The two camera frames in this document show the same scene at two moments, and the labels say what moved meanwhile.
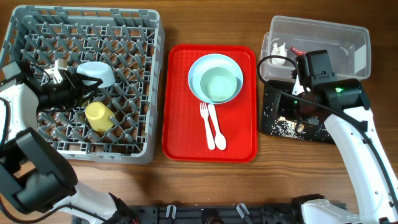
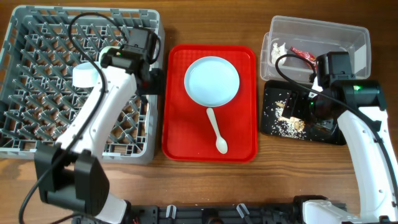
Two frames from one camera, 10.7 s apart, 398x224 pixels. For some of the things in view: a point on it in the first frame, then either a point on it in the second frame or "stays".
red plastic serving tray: x=185 y=137 stays
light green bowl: x=218 y=84 to x=106 y=50
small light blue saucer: x=101 y=70 stays
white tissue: x=278 y=50 stays
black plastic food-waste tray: x=280 y=117 stays
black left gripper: x=78 y=89 to x=157 y=86
